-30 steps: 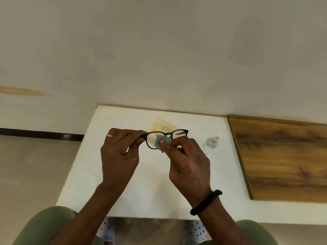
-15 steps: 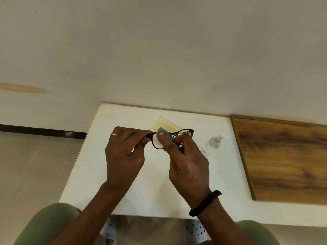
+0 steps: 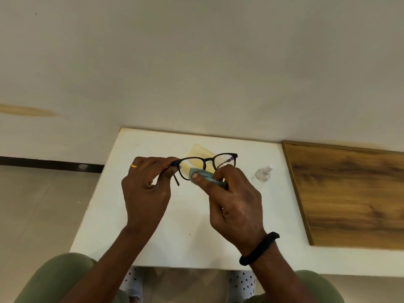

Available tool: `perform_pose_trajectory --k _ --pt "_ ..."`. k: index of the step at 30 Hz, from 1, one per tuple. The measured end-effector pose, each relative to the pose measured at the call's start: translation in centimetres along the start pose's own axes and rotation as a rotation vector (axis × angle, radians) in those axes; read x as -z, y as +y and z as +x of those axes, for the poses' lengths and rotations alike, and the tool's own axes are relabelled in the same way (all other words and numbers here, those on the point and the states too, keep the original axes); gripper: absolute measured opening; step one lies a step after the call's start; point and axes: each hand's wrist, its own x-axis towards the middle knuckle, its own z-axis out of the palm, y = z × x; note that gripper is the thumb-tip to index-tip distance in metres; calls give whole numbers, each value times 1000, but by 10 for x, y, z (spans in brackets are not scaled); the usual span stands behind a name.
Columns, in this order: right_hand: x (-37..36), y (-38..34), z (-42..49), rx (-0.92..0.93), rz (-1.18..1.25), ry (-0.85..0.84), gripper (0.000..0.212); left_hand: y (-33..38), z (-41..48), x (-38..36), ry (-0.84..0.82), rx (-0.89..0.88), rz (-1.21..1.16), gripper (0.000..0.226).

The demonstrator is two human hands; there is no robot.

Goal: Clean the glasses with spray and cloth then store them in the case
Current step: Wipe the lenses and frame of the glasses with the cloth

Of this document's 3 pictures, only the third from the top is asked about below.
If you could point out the person's left hand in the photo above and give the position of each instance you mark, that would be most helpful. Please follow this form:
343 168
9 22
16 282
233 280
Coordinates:
145 198

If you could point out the person's right hand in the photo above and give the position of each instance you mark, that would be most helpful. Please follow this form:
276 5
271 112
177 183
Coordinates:
240 214

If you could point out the clear spray bottle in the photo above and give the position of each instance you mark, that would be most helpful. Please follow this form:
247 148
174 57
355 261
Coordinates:
262 175

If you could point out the grey-green cleaning cloth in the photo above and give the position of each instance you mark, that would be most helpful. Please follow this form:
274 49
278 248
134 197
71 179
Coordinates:
205 175

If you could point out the black framed eyeglasses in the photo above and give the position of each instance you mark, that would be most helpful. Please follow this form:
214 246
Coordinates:
209 160

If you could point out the yellow translucent glasses case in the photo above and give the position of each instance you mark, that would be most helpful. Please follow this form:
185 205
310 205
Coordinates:
202 151

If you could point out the person's left forearm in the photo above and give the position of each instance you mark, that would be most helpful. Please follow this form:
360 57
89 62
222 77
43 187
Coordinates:
104 268

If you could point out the person's right forearm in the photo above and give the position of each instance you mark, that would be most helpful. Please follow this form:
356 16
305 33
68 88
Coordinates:
277 277

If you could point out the person's left leg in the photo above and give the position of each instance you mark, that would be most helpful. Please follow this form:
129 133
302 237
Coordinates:
50 280

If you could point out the black wristband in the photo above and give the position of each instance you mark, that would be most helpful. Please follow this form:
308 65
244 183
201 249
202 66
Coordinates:
258 250

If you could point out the white polka dot slipper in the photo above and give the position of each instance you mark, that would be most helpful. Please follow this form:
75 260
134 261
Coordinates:
132 280
241 284

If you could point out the brown wooden board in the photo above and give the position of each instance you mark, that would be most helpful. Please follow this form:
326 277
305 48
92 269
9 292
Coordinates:
347 192

